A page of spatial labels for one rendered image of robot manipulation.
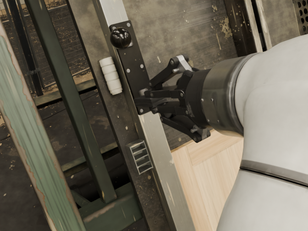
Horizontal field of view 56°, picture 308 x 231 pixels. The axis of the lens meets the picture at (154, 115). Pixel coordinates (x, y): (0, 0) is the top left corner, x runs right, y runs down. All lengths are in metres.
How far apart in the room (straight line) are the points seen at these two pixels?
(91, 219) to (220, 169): 0.36
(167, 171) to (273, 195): 0.50
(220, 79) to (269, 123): 0.09
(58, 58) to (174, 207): 0.44
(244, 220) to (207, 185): 0.59
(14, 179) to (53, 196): 1.85
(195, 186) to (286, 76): 0.57
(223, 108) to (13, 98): 0.39
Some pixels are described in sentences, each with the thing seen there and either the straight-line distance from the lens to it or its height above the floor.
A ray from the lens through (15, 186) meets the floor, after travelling 2.40.
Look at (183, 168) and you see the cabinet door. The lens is 0.75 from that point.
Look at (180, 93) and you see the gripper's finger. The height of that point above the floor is 1.53.
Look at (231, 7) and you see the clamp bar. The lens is 0.86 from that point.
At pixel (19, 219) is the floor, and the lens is 2.22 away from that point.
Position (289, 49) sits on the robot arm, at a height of 1.65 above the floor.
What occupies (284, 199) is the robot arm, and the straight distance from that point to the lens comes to 0.22.
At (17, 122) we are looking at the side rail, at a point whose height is 1.42.
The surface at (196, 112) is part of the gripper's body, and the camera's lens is 0.35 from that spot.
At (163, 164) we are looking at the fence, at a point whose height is 1.24.
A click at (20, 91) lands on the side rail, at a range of 0.58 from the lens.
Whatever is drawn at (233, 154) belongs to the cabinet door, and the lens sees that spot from 0.85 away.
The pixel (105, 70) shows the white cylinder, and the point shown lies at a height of 1.43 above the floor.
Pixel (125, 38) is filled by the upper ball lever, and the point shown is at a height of 1.54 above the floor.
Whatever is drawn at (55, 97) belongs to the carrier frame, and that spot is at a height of 0.79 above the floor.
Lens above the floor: 1.76
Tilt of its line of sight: 40 degrees down
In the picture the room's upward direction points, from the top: straight up
